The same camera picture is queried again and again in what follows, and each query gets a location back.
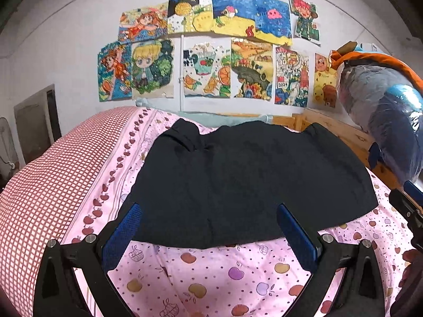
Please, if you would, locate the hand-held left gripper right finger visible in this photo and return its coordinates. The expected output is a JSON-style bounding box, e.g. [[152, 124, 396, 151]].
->
[[276, 203, 387, 317]]

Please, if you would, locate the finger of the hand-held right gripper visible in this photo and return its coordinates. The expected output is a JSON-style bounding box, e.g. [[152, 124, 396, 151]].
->
[[388, 181, 423, 251]]

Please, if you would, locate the grey wall board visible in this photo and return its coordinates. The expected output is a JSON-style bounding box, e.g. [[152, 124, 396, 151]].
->
[[14, 84, 62, 165]]

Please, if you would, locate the group of colourful wall drawings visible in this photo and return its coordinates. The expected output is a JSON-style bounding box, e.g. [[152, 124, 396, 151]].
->
[[97, 0, 339, 109]]

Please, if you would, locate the clear plastic bag of clothes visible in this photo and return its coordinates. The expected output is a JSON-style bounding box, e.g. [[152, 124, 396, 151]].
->
[[337, 64, 423, 185]]

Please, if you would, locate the pale teal cloth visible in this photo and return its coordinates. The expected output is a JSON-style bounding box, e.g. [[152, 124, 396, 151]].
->
[[135, 97, 275, 130]]

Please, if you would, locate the orange cloth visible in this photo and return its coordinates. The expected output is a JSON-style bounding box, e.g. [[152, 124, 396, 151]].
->
[[329, 40, 423, 90]]

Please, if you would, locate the white round fan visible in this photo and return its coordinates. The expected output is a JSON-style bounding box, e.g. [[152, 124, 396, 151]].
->
[[0, 116, 21, 180]]

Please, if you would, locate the red checkered pillow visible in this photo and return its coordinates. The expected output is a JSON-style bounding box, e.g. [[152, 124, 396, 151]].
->
[[0, 106, 139, 317]]

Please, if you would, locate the black garment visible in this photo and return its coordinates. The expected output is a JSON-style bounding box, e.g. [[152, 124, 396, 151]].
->
[[121, 119, 379, 250]]

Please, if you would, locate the pink apple-print bedsheet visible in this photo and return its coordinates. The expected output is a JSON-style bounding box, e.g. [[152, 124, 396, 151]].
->
[[61, 107, 423, 317]]

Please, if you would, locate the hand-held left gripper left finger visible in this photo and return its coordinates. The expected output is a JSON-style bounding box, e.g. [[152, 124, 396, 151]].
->
[[33, 202, 144, 317]]

